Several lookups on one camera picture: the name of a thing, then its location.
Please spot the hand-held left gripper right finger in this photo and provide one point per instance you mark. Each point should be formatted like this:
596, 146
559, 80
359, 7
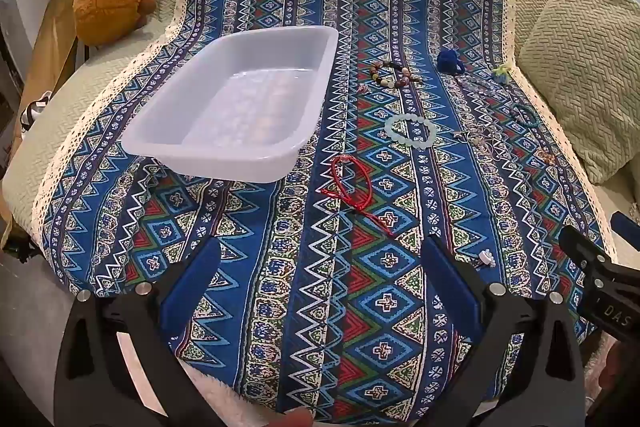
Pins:
450, 287

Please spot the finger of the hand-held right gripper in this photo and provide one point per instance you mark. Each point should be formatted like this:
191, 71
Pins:
582, 247
626, 231

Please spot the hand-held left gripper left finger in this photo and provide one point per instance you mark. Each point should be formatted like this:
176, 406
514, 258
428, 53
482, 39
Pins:
192, 287

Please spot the small white earring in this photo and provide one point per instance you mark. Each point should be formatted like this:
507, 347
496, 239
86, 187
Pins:
484, 258

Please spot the white plastic tray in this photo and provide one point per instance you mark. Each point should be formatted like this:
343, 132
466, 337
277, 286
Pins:
240, 107

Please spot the blue scrunchie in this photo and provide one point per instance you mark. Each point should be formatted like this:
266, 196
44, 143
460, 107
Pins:
447, 61

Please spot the person's right hand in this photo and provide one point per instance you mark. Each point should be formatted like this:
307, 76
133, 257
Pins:
616, 369

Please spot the person's left hand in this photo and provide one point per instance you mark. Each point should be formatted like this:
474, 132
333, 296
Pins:
295, 419

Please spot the green knitted pillow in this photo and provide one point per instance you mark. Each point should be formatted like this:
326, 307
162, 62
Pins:
585, 72

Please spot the black white striped object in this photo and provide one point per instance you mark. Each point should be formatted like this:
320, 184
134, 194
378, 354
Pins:
32, 109

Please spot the wooden board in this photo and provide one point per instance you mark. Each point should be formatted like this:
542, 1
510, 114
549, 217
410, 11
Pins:
50, 42

